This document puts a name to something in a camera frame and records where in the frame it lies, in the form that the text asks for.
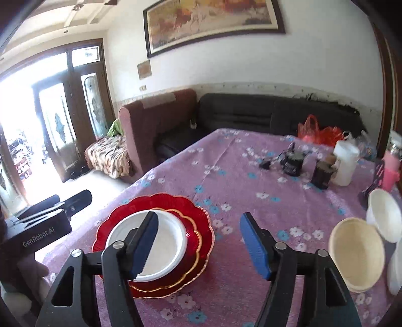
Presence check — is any red plastic bag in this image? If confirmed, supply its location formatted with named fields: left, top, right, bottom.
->
left=298, top=115, right=344, bottom=147

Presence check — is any brown patterned blanket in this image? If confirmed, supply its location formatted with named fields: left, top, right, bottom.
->
left=85, top=135, right=131, bottom=180

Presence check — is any pink water bottle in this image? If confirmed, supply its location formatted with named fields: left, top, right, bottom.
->
left=381, top=138, right=402, bottom=192

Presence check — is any clear plastic bag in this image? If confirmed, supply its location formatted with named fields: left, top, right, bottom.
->
left=342, top=130, right=377, bottom=161

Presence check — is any white plastic jar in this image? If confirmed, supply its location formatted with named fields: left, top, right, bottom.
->
left=332, top=140, right=361, bottom=187

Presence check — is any cream bowl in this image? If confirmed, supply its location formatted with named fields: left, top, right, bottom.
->
left=328, top=218, right=385, bottom=294

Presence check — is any framed horse painting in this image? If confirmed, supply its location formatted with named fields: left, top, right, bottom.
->
left=143, top=0, right=286, bottom=59

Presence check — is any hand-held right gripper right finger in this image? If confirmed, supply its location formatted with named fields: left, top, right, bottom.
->
left=239, top=212, right=360, bottom=327

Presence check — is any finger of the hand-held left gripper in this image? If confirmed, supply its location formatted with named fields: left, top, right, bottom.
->
left=63, top=189, right=93, bottom=220
left=15, top=194, right=61, bottom=221

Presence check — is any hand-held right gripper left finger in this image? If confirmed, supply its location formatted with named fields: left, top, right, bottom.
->
left=34, top=211, right=159, bottom=327

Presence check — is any person's left hand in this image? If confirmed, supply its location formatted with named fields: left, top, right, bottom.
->
left=17, top=255, right=51, bottom=283

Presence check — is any grey phone stand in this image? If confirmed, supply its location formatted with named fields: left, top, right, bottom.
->
left=361, top=159, right=385, bottom=202

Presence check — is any brown armchair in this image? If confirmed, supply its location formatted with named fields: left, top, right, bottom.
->
left=119, top=89, right=198, bottom=184

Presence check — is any black cylinder with brown cap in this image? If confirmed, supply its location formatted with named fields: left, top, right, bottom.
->
left=311, top=154, right=338, bottom=190

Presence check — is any small wall plaque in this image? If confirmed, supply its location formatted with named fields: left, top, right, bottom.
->
left=137, top=60, right=153, bottom=79

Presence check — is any large red scalloped plate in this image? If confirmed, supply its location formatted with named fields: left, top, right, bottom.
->
left=92, top=193, right=215, bottom=299

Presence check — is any white bowl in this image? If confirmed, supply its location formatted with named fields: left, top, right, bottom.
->
left=366, top=189, right=402, bottom=243
left=387, top=239, right=402, bottom=296

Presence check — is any white plate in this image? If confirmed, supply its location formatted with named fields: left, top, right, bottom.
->
left=105, top=210, right=188, bottom=282

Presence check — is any purple floral tablecloth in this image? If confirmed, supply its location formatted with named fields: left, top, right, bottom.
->
left=41, top=127, right=402, bottom=327

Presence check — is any black sofa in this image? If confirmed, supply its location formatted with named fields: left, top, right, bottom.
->
left=156, top=93, right=368, bottom=158

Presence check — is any green cloth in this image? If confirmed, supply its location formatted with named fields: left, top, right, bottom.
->
left=107, top=119, right=124, bottom=137

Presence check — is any small red gold-rimmed plate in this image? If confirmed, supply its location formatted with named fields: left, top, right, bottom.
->
left=127, top=208, right=202, bottom=291

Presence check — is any wooden glass door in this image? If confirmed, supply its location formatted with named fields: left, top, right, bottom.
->
left=0, top=38, right=115, bottom=202

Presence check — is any black cylinder with label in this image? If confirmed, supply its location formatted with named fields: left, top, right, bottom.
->
left=281, top=143, right=305, bottom=177

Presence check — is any wooden window frame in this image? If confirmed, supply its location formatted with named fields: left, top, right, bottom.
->
left=374, top=19, right=398, bottom=158

